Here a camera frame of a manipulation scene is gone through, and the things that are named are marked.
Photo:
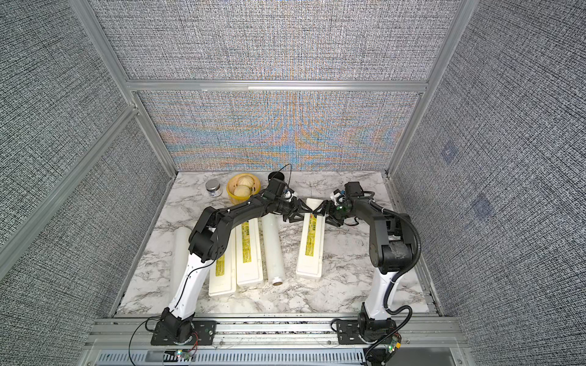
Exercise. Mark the black cup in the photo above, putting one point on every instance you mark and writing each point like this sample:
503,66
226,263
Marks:
276,175

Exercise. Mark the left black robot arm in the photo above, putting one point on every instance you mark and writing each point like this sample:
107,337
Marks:
208,241

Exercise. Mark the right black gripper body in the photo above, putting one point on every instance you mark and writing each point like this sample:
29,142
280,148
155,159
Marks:
336,211

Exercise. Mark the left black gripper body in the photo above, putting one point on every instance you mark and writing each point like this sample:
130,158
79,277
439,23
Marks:
285,209

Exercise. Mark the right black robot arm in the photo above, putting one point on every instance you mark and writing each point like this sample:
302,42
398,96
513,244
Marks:
394,249

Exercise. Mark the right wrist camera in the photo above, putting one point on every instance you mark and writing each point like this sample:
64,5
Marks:
351,190

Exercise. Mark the small silver lidded jar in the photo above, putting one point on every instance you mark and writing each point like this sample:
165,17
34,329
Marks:
213,187

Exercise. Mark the yellow bowl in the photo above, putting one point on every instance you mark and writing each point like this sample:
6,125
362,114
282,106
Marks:
232,183

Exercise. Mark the aluminium front rail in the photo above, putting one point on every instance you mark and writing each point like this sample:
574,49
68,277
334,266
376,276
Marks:
277,339

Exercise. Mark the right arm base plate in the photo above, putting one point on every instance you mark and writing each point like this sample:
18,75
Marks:
357,332

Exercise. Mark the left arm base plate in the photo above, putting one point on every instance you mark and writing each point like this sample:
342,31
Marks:
201,332

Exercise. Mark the left white plastic wrap roll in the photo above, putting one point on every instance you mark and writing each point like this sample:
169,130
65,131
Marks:
179,259

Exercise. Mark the white wrap dispenser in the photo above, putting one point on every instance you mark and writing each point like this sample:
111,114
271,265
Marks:
310,256
249,256
223,276

